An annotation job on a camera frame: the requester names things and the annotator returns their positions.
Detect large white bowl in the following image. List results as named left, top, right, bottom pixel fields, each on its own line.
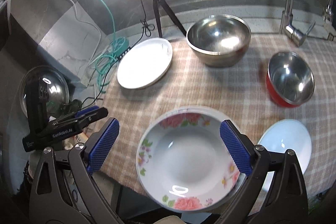
left=257, top=118, right=313, bottom=197

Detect small floral plate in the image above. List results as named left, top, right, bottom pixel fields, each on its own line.
left=135, top=108, right=241, bottom=212

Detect large floral deep plate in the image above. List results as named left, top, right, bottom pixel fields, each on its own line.
left=154, top=105, right=247, bottom=212

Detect white leaf pattern plate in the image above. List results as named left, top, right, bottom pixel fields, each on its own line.
left=117, top=38, right=173, bottom=89

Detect red steel-lined bowl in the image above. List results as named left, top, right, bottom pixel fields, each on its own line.
left=266, top=51, right=315, bottom=108

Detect large stainless steel bowl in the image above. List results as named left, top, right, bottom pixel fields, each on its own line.
left=186, top=14, right=251, bottom=68

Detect chrome kitchen faucet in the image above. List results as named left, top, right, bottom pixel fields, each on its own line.
left=279, top=0, right=315, bottom=47

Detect checkered tablecloth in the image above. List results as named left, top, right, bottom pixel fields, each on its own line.
left=101, top=35, right=335, bottom=197

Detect black inline light controller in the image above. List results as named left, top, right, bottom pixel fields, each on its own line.
left=116, top=47, right=131, bottom=61

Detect black tripod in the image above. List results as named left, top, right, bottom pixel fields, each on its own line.
left=145, top=0, right=188, bottom=40

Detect teal cable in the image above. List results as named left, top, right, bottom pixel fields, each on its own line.
left=67, top=0, right=121, bottom=88

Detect teal cable reel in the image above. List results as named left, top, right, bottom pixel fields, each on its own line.
left=108, top=37, right=129, bottom=57

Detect white cable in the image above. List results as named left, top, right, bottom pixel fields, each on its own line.
left=39, top=0, right=103, bottom=67

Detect black cable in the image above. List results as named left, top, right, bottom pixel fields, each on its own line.
left=79, top=0, right=156, bottom=109

